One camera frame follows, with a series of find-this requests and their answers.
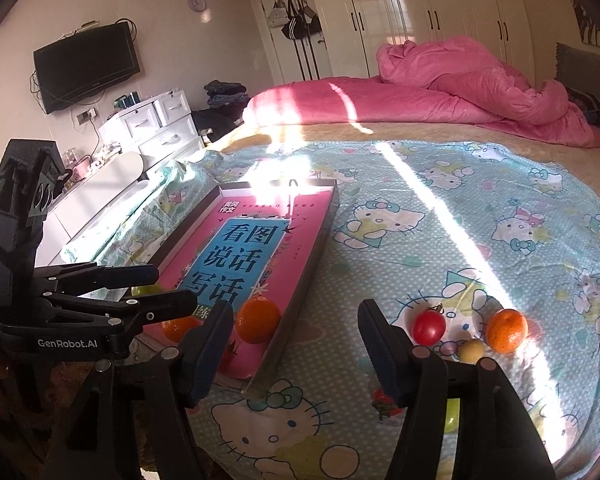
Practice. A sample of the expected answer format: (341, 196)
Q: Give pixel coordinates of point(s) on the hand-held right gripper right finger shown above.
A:
(380, 355)

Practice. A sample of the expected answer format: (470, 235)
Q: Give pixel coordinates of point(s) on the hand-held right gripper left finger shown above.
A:
(207, 355)

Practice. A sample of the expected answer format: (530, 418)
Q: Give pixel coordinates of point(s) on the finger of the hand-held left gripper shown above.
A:
(165, 306)
(120, 276)

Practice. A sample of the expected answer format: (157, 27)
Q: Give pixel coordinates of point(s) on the green apple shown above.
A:
(147, 290)
(450, 412)

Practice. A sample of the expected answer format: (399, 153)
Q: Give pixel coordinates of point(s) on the orange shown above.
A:
(257, 321)
(180, 327)
(506, 331)

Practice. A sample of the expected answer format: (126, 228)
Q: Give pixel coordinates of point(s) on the small yellow fruit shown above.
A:
(472, 350)

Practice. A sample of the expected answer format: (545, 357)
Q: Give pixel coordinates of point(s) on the pink book tray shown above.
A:
(302, 290)

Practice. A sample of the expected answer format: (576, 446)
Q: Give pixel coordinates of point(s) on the pink and blue book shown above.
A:
(260, 250)

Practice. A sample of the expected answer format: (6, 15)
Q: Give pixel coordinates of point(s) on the cat printed blue blanket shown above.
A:
(405, 240)

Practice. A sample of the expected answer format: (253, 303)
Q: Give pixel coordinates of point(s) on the white drawer chest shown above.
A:
(150, 125)

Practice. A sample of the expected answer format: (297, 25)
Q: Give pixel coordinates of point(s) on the dark bag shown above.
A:
(215, 122)

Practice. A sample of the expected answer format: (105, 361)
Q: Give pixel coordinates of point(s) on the black television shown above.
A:
(85, 67)

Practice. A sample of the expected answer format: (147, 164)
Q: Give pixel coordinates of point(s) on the pile of dark clothes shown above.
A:
(225, 92)

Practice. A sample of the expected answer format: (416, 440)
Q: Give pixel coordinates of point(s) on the pink quilt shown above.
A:
(430, 100)

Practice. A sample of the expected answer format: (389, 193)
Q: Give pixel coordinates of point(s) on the white door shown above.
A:
(280, 60)

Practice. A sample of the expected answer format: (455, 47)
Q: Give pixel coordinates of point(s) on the black striped hanging bag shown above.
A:
(295, 29)

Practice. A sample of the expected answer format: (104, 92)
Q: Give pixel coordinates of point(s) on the white hanging bag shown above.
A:
(278, 16)

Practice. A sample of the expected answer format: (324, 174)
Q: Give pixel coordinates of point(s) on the grey hanging bag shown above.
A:
(313, 21)

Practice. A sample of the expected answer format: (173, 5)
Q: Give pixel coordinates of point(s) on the dark striped pillow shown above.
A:
(592, 107)

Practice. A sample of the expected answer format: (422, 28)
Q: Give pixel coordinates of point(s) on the white wardrobe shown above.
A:
(405, 10)

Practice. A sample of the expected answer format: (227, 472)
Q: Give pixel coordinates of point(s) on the grey headboard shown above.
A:
(590, 67)

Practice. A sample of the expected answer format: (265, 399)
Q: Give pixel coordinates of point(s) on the white wall socket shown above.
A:
(86, 115)

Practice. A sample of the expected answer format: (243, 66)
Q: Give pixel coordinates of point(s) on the purple wall clock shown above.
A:
(197, 3)

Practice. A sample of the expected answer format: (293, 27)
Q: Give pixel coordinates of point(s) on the tree painting wall poster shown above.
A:
(587, 25)

